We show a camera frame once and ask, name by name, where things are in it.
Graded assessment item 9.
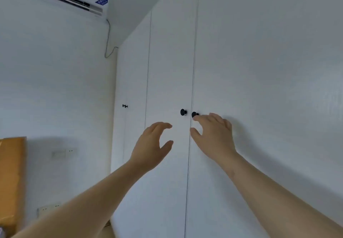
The person's right hand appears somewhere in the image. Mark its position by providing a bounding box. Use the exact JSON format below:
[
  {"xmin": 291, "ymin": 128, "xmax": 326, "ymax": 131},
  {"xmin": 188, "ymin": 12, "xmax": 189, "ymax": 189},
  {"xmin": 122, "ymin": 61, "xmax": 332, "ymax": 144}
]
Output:
[{"xmin": 190, "ymin": 112, "xmax": 239, "ymax": 164}]

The grey air conditioner cable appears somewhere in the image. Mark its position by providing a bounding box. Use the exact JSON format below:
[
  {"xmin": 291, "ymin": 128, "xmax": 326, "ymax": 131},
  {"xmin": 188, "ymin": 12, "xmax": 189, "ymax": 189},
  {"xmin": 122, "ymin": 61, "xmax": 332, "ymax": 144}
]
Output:
[{"xmin": 104, "ymin": 18, "xmax": 120, "ymax": 59}]

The orange wooden board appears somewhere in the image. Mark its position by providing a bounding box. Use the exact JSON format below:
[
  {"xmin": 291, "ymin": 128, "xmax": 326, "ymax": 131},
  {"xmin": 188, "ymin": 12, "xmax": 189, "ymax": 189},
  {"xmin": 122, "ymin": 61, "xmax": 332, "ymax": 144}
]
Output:
[{"xmin": 0, "ymin": 137, "xmax": 28, "ymax": 238}]

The white wardrobe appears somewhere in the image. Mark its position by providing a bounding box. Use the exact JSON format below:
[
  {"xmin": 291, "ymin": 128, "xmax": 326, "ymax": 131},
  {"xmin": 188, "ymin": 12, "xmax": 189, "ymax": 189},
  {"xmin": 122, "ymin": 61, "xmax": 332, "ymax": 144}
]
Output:
[{"xmin": 110, "ymin": 0, "xmax": 343, "ymax": 238}]

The person's left hand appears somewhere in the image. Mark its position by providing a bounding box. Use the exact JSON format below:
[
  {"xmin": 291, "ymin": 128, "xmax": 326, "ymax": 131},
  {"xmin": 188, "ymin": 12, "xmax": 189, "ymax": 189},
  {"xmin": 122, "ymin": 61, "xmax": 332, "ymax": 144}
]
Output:
[{"xmin": 129, "ymin": 122, "xmax": 175, "ymax": 173}]

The white wall socket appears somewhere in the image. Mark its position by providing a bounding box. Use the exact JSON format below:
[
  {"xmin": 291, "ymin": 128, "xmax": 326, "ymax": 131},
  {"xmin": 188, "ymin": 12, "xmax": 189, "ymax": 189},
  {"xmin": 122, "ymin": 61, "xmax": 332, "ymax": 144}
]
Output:
[{"xmin": 36, "ymin": 202, "xmax": 61, "ymax": 218}]

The person's left forearm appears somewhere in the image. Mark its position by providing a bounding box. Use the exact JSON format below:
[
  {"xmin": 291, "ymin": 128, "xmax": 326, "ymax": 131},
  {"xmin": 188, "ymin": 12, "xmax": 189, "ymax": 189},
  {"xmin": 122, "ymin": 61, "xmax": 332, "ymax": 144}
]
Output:
[{"xmin": 13, "ymin": 159, "xmax": 153, "ymax": 238}]

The person's right forearm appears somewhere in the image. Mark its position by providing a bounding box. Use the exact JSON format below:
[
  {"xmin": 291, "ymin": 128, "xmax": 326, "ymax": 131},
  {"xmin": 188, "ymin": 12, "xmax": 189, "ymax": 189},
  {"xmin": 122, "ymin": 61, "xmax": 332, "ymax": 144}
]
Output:
[{"xmin": 217, "ymin": 150, "xmax": 343, "ymax": 238}]

